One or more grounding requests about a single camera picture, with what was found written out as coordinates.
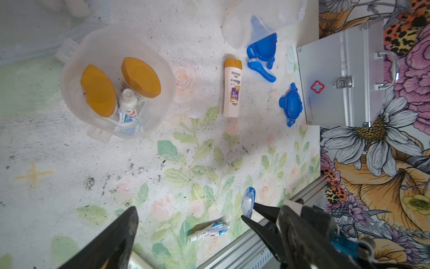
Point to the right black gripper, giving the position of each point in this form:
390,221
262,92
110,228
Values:
359,253

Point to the clear plastic cup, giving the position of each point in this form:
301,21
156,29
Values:
251,21
106,49

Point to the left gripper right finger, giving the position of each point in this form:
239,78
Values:
304,247

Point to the silver metal case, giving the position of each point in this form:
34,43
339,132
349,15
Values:
345,76

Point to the toothpaste tube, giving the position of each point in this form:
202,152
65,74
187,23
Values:
215,229
128,122

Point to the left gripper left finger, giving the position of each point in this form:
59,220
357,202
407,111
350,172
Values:
112,248

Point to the blue toothbrush case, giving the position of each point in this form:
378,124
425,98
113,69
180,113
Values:
248,201
258,66

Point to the blue lid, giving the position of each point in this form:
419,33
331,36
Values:
264,50
291,104

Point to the white bottle near front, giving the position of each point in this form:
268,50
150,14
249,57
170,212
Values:
136,262

